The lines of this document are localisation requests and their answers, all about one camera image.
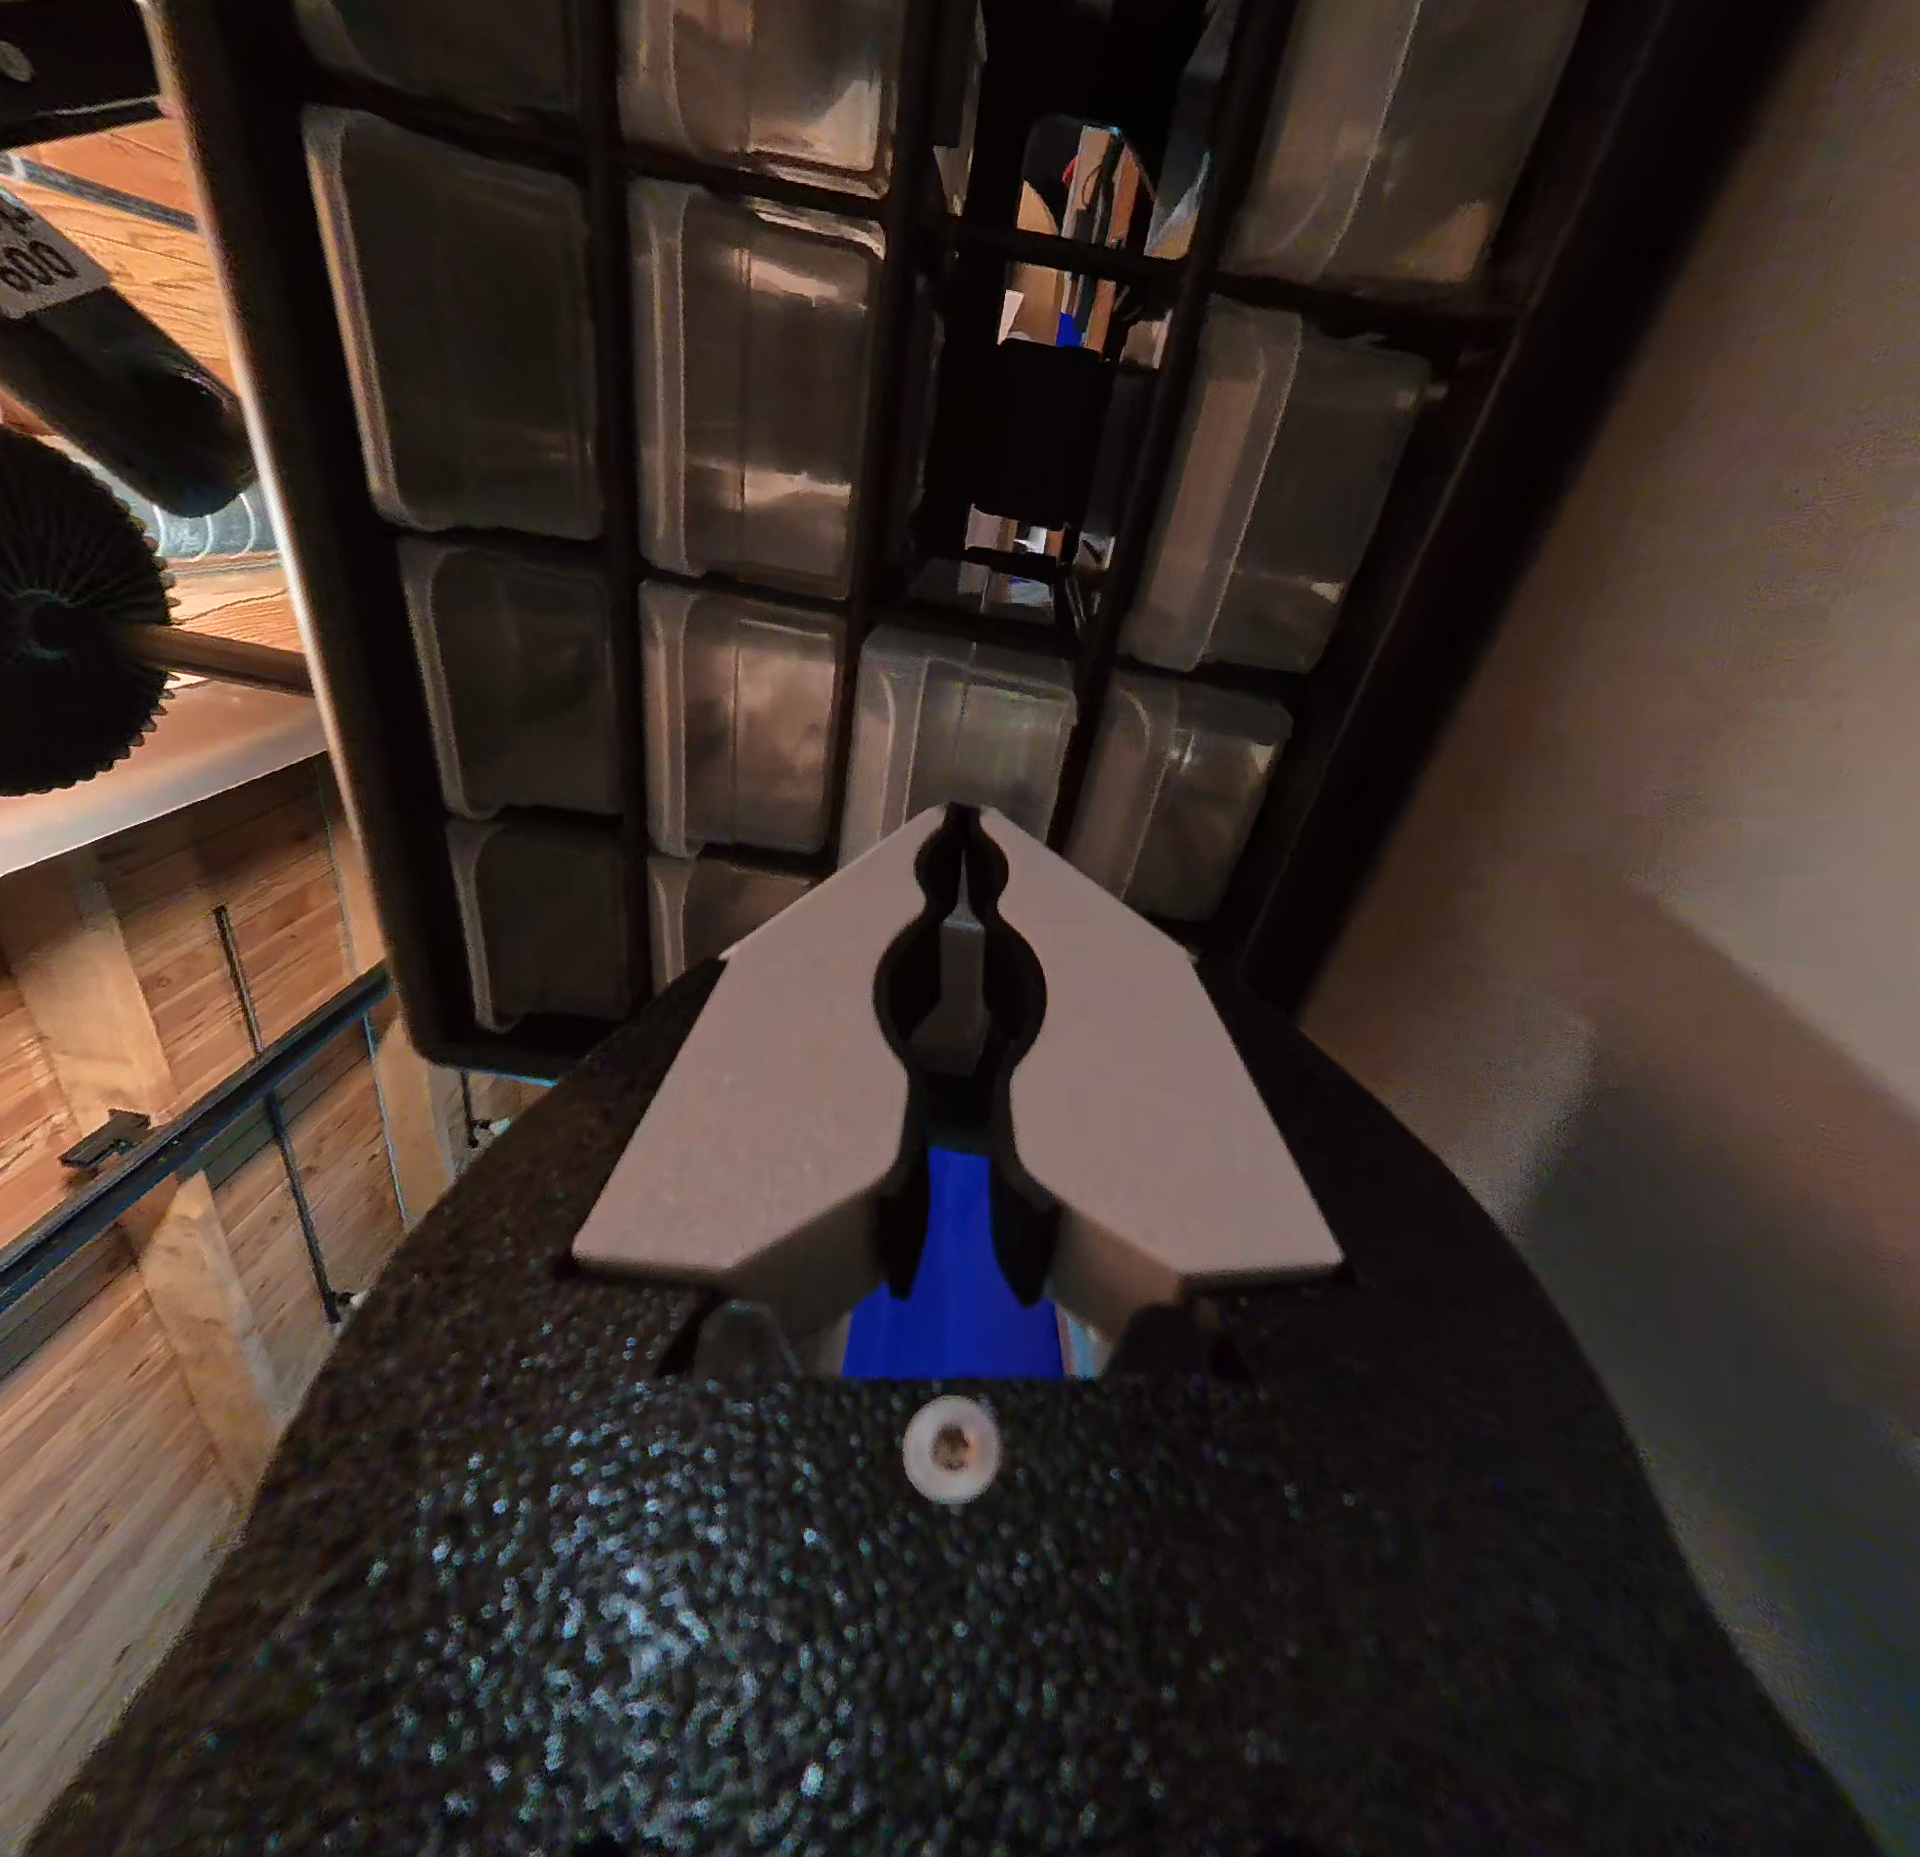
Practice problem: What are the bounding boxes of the rows of clear drawers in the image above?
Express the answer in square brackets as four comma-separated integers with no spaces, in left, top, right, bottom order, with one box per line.
[285,0,1637,1035]

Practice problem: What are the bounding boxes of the black drawer cabinet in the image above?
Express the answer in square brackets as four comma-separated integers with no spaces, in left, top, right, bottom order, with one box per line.
[97,0,1826,1078]

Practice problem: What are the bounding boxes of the blue plastic storage bin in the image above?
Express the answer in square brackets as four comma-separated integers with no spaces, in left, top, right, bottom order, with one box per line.
[845,1142,1066,1381]

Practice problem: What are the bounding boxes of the black ceiling rail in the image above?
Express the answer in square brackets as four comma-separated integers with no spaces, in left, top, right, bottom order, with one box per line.
[0,963,403,1381]

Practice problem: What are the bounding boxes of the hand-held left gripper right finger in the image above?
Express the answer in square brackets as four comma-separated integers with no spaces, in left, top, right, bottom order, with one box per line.
[963,801,1350,1366]

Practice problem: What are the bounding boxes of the black pleated disc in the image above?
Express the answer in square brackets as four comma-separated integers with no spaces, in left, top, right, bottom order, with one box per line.
[0,429,180,797]

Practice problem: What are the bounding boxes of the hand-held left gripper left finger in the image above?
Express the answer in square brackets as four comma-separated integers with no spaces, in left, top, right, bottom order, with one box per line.
[569,801,965,1364]

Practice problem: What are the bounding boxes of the silver ventilation duct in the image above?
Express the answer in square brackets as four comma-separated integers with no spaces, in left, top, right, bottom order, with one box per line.
[113,482,296,563]

